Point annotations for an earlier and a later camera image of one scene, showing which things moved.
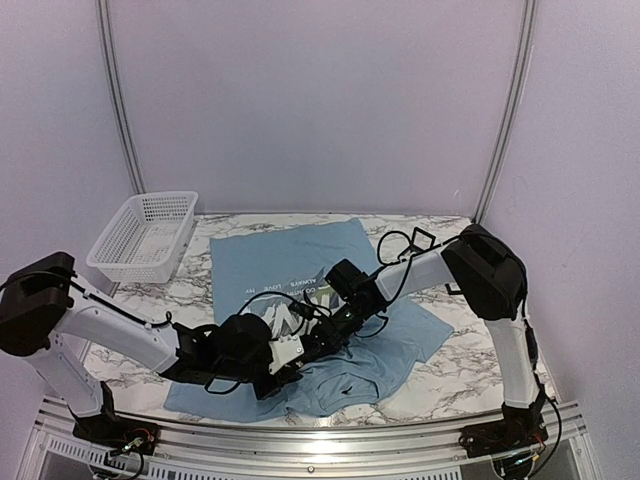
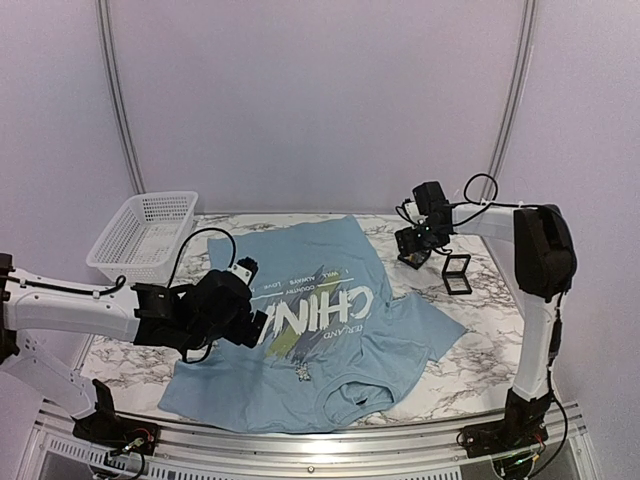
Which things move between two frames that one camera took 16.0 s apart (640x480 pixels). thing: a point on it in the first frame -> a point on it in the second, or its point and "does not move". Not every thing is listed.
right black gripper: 329,335 -> 408,245
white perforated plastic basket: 142,240 does not move
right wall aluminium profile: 515,112 does not move
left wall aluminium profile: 116,83 does not move
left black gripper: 286,374 -> 239,335
